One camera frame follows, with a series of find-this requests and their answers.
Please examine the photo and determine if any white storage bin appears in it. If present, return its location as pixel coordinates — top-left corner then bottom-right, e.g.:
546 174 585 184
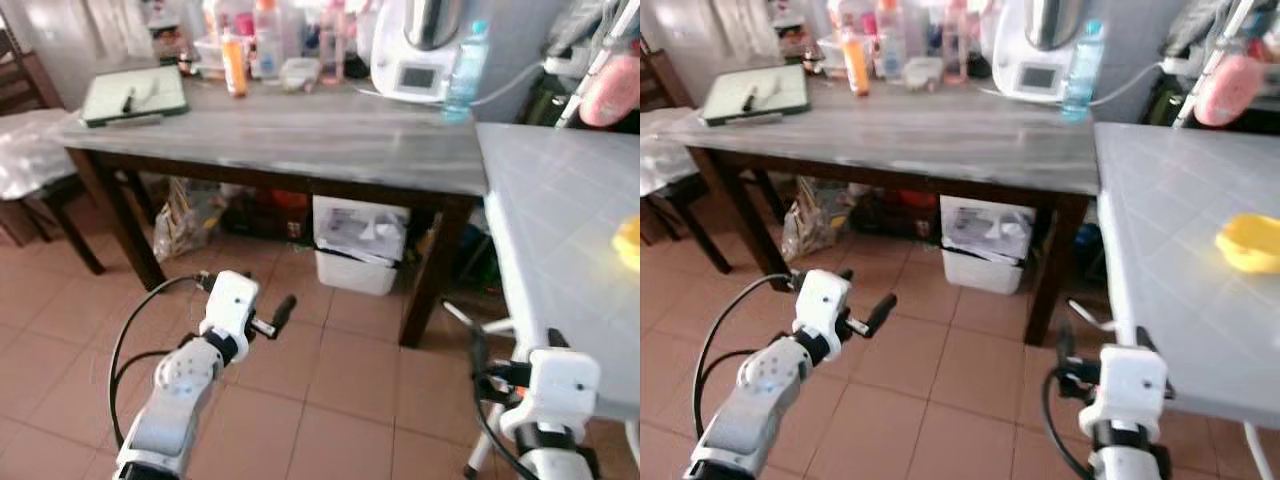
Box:
939 194 1038 296
312 194 412 297

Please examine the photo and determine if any crinkled snack bag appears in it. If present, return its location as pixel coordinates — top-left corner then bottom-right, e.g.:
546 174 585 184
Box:
781 178 853 263
151 179 228 264

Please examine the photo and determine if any white tiled table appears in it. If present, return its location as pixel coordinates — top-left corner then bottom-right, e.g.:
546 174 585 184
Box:
474 121 641 476
1068 121 1280 480

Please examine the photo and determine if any dark wooden grey-topped table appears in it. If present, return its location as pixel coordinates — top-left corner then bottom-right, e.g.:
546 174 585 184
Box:
52 78 491 349
655 78 1103 349

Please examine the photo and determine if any yellow plastic bowl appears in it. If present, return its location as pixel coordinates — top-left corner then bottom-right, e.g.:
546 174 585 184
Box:
1214 212 1280 275
612 214 641 274

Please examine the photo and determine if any dark wooden chair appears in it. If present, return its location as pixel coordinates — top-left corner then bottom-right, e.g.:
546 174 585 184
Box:
0 28 107 277
640 40 733 276

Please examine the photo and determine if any small white container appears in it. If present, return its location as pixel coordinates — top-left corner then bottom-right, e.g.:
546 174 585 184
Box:
279 56 322 94
901 55 945 93

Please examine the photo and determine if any orange bottle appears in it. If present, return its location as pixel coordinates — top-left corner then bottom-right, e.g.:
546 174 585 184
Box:
842 31 872 98
221 33 250 99

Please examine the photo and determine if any green-rimmed white board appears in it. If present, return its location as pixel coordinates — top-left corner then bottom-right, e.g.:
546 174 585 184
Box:
701 63 811 128
79 64 191 129

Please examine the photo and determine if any white cloth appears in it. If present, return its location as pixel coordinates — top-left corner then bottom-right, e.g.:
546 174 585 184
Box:
0 107 83 202
640 107 709 198

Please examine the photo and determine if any clear bottle with label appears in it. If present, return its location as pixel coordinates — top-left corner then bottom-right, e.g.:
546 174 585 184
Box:
874 0 907 81
251 0 284 82

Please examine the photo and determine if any pink slim bottle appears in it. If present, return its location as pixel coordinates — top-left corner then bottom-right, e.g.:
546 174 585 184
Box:
943 0 971 84
319 0 347 84

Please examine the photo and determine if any blue plastic water bottle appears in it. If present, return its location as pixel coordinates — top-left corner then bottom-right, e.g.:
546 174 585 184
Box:
1061 19 1107 124
442 19 492 124

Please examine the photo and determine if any white kitchen machine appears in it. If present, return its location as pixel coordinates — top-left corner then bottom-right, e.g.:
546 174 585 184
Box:
369 0 473 105
992 0 1091 104

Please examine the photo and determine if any pink rounded object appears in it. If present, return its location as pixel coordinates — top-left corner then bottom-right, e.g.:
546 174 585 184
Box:
1194 54 1261 129
579 54 641 129

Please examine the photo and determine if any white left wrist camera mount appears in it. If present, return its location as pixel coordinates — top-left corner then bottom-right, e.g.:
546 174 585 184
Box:
794 269 853 342
199 270 262 342

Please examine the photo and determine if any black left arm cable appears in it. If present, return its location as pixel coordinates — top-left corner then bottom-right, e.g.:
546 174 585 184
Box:
694 272 801 443
107 274 213 451

